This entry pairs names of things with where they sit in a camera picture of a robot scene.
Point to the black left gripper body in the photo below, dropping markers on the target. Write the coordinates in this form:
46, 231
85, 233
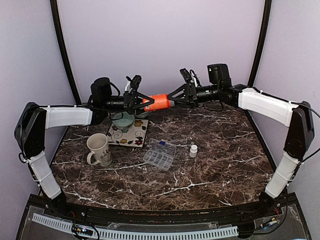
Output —
123, 105

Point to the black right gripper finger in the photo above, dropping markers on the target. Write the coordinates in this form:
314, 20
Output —
178, 103
179, 93

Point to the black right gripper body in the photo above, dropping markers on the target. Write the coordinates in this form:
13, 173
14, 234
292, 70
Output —
205, 96

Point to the orange bottle with grey lid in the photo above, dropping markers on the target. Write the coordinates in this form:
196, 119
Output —
161, 101

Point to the clear plastic pill organizer box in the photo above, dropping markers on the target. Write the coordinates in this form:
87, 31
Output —
160, 154

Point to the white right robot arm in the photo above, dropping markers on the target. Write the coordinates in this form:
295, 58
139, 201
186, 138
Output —
296, 116

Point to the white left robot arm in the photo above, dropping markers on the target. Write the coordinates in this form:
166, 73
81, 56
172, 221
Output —
36, 119

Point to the teal striped ceramic bowl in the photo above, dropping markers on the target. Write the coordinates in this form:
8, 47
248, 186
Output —
123, 121

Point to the square floral ceramic plate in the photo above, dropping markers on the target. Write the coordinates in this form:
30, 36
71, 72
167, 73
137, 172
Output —
134, 137

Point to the beige printed ceramic mug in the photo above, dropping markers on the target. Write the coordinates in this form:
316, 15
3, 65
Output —
99, 150

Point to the small white pill bottle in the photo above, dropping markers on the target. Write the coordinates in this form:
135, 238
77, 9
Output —
193, 151

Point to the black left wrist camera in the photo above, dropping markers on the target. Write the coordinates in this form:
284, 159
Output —
100, 90

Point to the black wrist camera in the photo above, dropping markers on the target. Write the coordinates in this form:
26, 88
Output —
219, 74
100, 90

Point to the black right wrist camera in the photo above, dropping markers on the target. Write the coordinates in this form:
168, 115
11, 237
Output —
219, 74

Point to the black left frame post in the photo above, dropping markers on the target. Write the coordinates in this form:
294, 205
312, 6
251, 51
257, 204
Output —
63, 50

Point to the black frame post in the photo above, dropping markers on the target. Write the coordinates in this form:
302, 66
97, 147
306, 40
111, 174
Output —
260, 43
63, 50

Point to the black right frame post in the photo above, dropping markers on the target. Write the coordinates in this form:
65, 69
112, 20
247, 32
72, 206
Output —
260, 43

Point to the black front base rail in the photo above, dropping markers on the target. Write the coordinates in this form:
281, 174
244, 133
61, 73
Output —
99, 213

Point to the white slotted cable duct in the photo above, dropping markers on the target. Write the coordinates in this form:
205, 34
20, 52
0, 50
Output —
125, 231

